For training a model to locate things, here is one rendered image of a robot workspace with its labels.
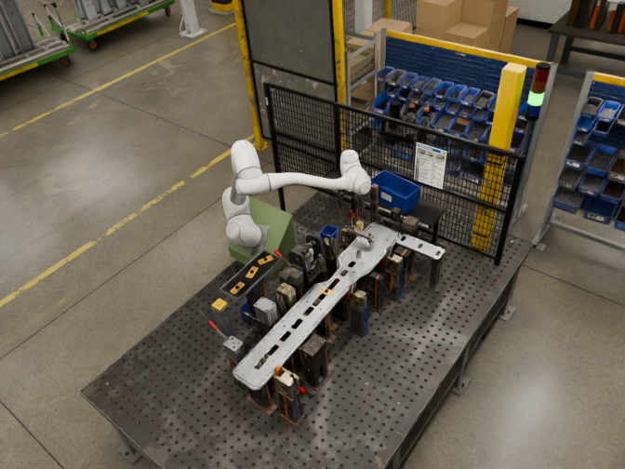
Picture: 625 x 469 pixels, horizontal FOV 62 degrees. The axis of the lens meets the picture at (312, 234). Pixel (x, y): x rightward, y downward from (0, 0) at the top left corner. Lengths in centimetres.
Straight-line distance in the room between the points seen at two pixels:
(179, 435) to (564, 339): 277
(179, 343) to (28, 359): 165
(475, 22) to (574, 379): 454
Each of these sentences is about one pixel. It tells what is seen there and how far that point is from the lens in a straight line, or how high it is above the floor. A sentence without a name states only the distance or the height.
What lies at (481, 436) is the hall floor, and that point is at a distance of 372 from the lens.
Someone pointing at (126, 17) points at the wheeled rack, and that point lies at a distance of 1010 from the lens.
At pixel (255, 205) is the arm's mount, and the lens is 359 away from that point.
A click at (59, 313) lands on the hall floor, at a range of 487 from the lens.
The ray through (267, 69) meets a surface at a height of 100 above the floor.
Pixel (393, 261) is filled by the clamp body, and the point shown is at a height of 103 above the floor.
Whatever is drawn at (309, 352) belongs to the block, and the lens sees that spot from 272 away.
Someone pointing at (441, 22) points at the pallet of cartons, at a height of 85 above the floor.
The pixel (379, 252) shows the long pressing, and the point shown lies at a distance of 322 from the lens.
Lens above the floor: 323
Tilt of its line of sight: 42 degrees down
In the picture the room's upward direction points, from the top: 5 degrees counter-clockwise
